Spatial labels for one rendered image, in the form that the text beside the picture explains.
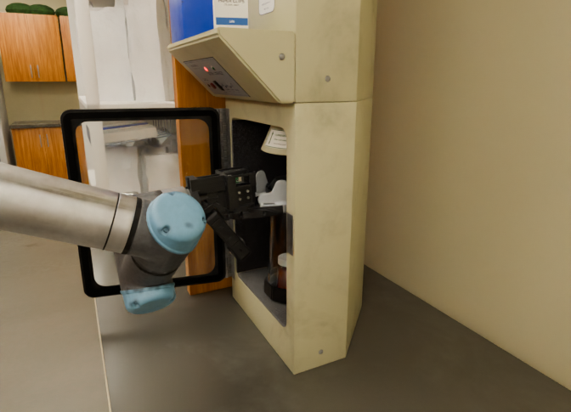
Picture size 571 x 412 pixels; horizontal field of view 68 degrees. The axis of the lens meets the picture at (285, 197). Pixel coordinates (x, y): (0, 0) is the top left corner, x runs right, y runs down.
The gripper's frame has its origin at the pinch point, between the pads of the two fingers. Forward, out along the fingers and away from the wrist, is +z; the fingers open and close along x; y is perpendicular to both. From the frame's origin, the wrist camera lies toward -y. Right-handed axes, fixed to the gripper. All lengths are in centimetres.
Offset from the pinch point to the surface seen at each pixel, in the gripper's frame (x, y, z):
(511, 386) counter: -33, -30, 23
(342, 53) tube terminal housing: -14.2, 26.0, 2.7
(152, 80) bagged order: 114, 24, -4
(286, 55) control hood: -14.2, 25.9, -6.8
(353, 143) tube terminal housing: -14.1, 12.0, 4.7
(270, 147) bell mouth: -1.5, 10.8, -4.5
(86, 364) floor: 150, -118, -51
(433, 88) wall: 1.7, 18.4, 37.4
